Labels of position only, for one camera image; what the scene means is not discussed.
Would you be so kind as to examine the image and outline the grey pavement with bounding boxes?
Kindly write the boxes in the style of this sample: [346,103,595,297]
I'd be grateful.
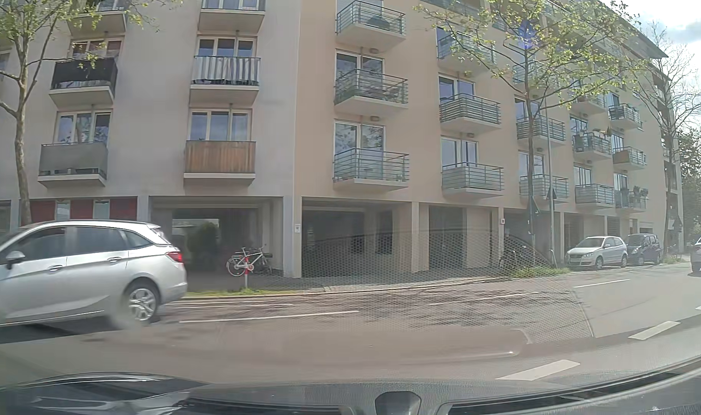
[186,262,691,295]

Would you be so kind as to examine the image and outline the beige apartment building with balconies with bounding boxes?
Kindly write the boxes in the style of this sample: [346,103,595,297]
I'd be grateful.
[0,0,684,280]

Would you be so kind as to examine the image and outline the white bicycle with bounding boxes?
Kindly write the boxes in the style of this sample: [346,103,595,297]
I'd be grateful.
[226,247,274,277]

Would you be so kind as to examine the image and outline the grey asphalt road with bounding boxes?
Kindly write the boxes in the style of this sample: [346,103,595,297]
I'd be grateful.
[0,261,701,388]

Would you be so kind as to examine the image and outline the dark bicycle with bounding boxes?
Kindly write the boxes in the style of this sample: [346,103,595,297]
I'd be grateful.
[498,247,536,272]

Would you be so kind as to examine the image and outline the car's own bonnet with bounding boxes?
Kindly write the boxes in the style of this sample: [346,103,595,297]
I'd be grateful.
[0,346,701,415]

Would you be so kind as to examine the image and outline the grass verge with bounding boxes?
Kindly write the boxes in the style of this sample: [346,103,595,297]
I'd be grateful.
[186,265,571,298]

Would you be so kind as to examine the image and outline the slender leafy tree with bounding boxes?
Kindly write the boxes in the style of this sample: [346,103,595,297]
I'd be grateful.
[415,0,645,267]

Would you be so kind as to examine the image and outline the road markings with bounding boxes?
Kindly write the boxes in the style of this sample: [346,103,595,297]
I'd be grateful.
[165,278,701,382]

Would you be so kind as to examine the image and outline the silver small car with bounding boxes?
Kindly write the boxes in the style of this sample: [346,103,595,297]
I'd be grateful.
[565,236,629,271]

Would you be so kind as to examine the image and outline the silver estate car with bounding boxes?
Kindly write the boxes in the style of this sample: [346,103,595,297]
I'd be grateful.
[0,219,188,342]

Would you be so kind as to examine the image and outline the dark small car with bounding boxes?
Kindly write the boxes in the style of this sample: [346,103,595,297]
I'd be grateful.
[625,233,663,266]

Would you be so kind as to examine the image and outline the bare-branched tree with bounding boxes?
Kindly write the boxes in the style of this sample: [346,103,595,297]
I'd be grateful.
[633,26,701,254]

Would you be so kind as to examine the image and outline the tree with pale trunk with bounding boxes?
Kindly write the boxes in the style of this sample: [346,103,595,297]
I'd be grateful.
[0,0,155,227]

